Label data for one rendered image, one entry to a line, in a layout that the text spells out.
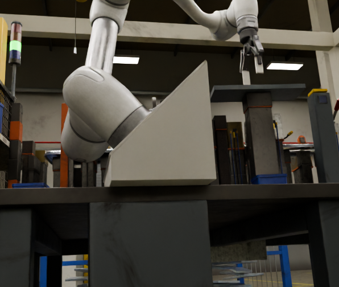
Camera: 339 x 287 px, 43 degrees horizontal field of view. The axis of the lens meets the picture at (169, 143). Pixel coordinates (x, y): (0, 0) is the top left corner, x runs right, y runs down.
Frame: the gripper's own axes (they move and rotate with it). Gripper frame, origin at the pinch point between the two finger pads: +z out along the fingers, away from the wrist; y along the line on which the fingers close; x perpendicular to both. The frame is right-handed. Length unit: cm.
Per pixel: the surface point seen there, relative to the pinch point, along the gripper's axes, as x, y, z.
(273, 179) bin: -3.4, 13.9, 45.5
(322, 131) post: 23.8, 6.5, 25.1
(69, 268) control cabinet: -64, -820, 73
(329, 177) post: 24, 7, 44
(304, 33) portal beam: 242, -321, -223
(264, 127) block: 1.2, 2.9, 22.6
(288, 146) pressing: 24.4, -21.4, 23.5
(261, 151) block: -1.1, 2.5, 32.2
